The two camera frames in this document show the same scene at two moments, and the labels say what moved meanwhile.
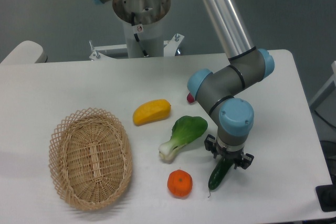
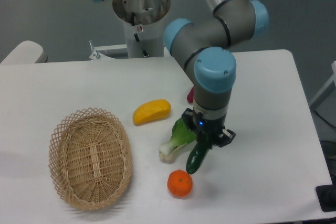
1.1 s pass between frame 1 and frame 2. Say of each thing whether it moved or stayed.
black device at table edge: stayed
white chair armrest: stayed
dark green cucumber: moved
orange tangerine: stayed
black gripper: moved
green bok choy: stayed
